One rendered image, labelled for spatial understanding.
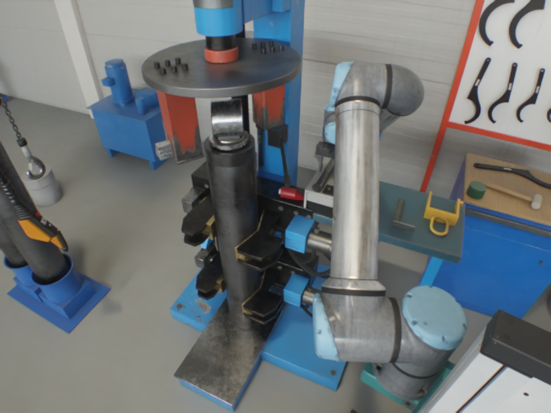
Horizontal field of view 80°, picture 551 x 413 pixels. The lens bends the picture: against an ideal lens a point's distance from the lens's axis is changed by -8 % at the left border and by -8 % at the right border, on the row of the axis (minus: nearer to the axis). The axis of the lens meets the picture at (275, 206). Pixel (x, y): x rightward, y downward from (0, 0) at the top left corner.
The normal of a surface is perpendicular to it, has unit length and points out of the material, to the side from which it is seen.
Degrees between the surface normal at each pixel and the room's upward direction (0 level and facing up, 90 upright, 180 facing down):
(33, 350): 0
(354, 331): 40
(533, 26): 90
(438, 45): 90
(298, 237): 90
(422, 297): 5
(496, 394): 90
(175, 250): 0
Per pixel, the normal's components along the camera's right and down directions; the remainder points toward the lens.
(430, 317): 0.09, -0.75
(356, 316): -0.14, -0.17
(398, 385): -0.50, 0.26
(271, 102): 0.52, 0.55
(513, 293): -0.42, 0.59
